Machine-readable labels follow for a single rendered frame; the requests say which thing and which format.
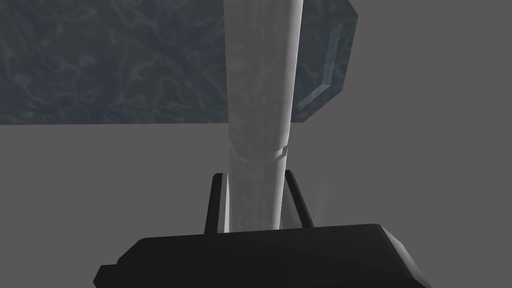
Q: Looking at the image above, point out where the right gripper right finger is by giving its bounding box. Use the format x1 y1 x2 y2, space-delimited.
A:
279 169 315 231

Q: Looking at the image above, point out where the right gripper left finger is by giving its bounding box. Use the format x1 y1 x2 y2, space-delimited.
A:
203 172 231 235

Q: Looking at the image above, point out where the dark marbled door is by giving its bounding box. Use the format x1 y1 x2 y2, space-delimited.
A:
0 0 359 126

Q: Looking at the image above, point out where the grey bar handle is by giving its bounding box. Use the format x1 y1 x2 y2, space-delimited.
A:
222 0 304 233

